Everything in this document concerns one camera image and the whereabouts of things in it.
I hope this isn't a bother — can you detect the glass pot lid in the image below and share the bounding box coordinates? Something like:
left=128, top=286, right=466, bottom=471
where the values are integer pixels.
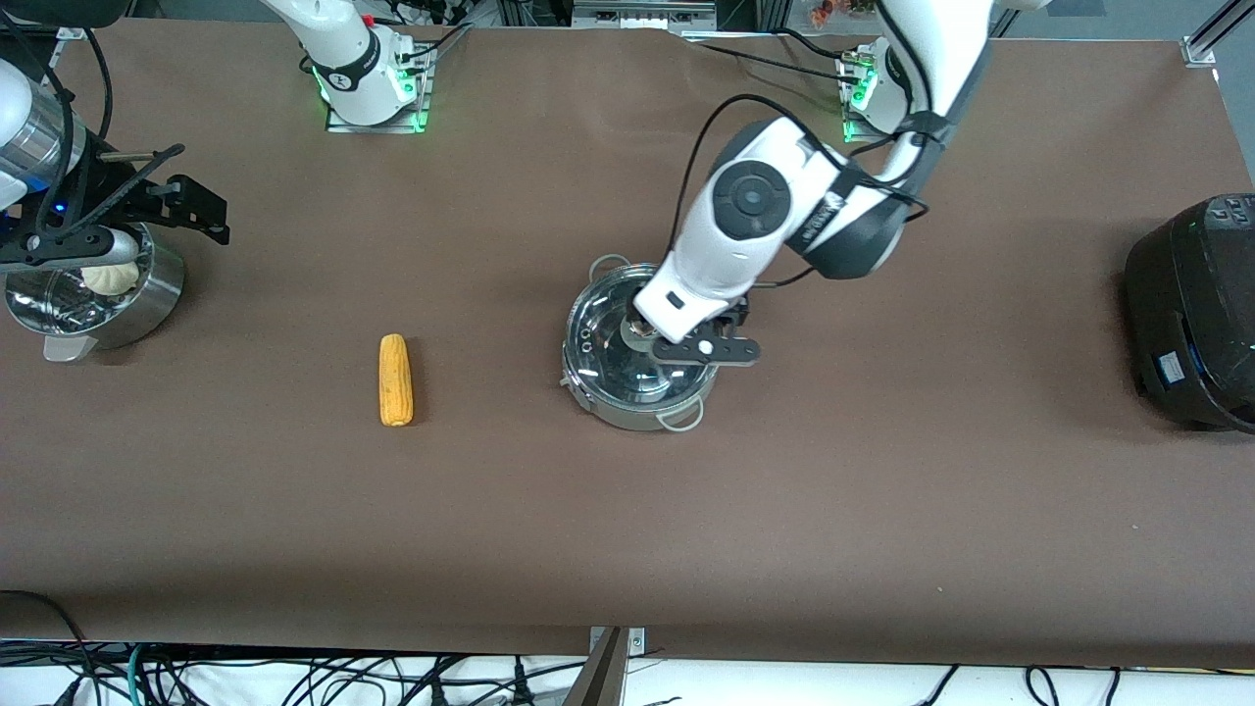
left=571, top=262, right=725, bottom=406

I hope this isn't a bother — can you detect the yellow corn cob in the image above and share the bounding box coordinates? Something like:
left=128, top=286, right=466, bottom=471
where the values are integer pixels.
left=378, top=333, right=415, bottom=428

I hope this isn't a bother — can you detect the steel steamer pot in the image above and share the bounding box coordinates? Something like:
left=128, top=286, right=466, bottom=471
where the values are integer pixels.
left=4, top=224, right=186, bottom=364

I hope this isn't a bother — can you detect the stainless steel pot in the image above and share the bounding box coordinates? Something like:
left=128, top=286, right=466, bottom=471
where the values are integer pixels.
left=560, top=253, right=727, bottom=433

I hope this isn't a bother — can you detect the white steamed bun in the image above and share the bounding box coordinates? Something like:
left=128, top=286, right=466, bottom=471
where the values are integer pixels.
left=81, top=263, right=142, bottom=297

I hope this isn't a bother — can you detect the table cover sheet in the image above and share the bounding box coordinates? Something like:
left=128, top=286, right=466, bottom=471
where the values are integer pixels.
left=0, top=18, right=1255, bottom=670

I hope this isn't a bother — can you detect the grey box behind table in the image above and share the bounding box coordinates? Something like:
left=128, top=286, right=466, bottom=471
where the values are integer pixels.
left=572, top=0, right=719, bottom=32

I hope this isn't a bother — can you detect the orange object behind table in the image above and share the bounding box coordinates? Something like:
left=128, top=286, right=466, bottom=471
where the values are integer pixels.
left=809, top=0, right=885, bottom=26

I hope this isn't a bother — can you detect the grey stand pole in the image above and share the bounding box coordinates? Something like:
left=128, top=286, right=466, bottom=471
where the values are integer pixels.
left=563, top=628, right=628, bottom=706

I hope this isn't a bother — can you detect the black rice cooker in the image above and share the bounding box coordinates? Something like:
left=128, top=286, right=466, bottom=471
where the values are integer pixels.
left=1124, top=193, right=1255, bottom=434

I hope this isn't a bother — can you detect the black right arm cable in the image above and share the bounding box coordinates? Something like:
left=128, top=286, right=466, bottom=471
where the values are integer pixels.
left=25, top=25, right=187, bottom=246

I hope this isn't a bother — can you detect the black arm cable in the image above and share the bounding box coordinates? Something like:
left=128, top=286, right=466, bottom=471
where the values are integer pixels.
left=25, top=25, right=187, bottom=246
left=671, top=93, right=930, bottom=287

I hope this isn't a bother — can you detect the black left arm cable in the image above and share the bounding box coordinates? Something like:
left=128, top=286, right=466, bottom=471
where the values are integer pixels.
left=671, top=93, right=930, bottom=287

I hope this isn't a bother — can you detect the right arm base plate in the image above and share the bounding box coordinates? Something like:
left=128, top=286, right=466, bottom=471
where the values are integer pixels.
left=326, top=41, right=433, bottom=134

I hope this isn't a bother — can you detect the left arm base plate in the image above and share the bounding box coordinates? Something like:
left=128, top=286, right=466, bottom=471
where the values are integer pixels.
left=838, top=49, right=898, bottom=145

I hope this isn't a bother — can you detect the long black table cable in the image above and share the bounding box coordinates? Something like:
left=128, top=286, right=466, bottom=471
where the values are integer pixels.
left=686, top=41, right=856, bottom=83

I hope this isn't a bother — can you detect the short black table cable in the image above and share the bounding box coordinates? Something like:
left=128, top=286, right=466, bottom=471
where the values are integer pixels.
left=775, top=27, right=866, bottom=64

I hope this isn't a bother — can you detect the thick black looped floor cable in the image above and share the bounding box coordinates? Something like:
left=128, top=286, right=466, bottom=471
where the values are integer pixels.
left=0, top=588, right=94, bottom=706

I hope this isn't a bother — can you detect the aluminium profile rail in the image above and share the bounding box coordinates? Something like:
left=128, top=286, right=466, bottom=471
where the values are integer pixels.
left=1181, top=0, right=1255, bottom=68

